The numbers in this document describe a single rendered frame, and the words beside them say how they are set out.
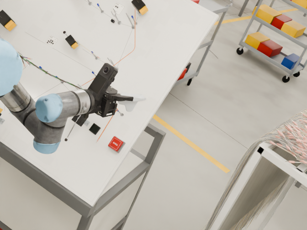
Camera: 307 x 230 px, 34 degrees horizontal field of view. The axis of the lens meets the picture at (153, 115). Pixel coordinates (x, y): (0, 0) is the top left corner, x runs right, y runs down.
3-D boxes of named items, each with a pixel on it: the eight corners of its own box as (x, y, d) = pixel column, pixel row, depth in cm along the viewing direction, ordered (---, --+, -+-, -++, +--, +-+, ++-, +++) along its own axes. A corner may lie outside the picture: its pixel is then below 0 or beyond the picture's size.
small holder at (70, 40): (71, 32, 237) (66, 26, 230) (81, 45, 234) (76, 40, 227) (63, 38, 237) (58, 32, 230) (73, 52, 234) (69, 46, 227)
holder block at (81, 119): (74, 121, 221) (71, 119, 217) (81, 111, 222) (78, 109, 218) (81, 127, 220) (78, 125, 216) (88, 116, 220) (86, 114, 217)
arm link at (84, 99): (66, 86, 148) (84, 98, 143) (78, 84, 151) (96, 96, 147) (61, 108, 151) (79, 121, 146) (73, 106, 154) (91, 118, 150)
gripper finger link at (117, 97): (130, 97, 160) (104, 93, 157) (132, 92, 159) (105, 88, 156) (133, 104, 156) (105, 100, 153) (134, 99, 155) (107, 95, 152)
